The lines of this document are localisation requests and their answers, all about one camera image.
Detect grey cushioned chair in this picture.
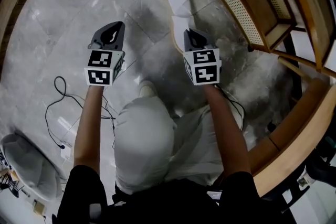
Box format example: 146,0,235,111
0,132,65,202

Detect person's left white shoe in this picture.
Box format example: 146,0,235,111
138,80,159,99

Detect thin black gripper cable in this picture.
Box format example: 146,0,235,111
216,85,246,130

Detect person's left forearm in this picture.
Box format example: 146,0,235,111
73,84,117,174

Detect black floor cable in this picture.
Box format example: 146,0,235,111
44,76,117,150

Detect round wooden table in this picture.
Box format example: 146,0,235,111
247,77,336,198

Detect person's right forearm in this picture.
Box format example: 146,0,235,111
202,84,253,177

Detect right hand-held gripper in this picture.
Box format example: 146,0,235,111
183,28,223,86

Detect person's white trousers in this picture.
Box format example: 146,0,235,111
113,96,245,195

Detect black elastic band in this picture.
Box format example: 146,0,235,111
267,136,281,152

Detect person's black shirt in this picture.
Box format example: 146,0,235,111
56,164,292,224

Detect wooden rattan cabinet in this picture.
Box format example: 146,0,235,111
180,0,336,74

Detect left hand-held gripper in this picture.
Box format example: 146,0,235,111
84,20,126,87

